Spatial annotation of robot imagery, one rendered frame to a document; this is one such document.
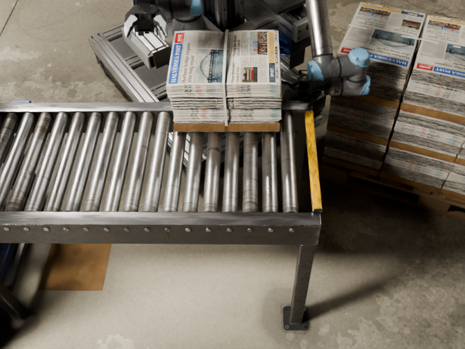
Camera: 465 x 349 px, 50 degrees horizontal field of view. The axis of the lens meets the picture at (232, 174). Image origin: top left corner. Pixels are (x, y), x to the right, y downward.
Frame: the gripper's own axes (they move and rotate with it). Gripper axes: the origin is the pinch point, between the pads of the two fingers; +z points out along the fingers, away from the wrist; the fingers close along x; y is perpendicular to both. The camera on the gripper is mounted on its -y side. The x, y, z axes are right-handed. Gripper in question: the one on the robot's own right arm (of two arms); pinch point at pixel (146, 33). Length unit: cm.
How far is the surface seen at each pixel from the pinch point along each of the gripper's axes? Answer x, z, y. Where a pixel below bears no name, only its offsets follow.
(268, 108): -39.5, 5.2, 26.3
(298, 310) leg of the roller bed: -56, 46, 102
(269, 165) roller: -39, 20, 39
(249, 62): -33.5, -6.3, 16.2
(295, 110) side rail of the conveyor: -53, -4, 37
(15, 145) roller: 48, -5, 51
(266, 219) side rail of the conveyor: -34, 41, 39
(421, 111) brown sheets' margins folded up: -110, -11, 46
